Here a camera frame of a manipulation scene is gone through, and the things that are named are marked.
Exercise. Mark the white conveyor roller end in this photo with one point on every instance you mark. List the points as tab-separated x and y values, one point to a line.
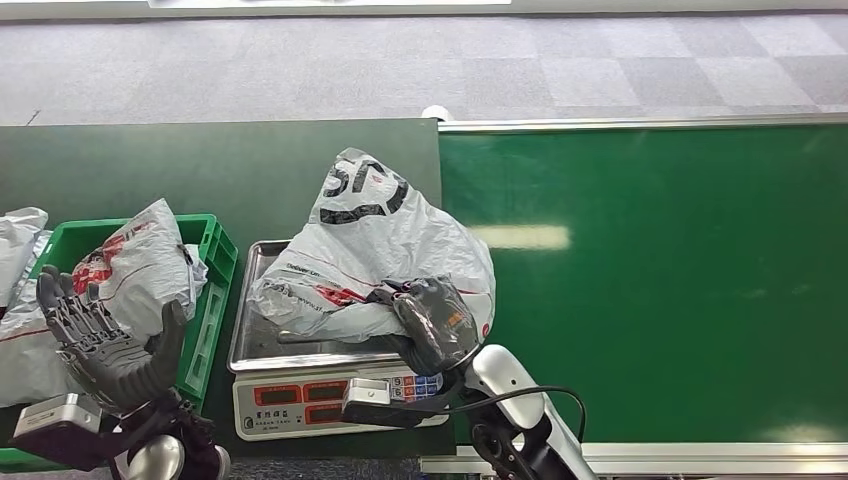
437	112

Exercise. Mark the aluminium conveyor side rail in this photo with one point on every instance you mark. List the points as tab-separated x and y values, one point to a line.
629	123
696	457

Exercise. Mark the steel scale tray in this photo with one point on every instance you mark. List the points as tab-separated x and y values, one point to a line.
258	344

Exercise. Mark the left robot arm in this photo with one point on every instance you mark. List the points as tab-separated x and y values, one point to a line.
166	454

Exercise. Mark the green plastic crate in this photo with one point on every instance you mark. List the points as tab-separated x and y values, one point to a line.
212	311

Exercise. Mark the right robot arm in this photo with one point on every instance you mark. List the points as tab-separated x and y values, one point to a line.
510	391

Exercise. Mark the white electronic scale body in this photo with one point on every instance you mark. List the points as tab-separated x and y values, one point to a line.
285	417

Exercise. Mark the green conveyor belt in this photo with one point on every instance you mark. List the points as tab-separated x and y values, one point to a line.
662	298

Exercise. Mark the crumpled pale grey bag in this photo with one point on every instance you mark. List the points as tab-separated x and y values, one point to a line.
16	245

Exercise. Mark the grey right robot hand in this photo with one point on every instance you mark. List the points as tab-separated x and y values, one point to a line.
437	331

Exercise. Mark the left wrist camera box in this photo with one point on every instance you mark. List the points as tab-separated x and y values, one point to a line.
56	417

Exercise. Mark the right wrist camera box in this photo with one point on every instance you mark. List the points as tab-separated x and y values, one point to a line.
371	397

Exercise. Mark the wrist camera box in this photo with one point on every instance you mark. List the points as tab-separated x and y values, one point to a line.
56	417
371	397

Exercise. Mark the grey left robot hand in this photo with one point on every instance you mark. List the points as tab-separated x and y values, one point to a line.
116	371

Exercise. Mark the grey bag with black logo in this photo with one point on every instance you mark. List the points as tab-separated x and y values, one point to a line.
371	252

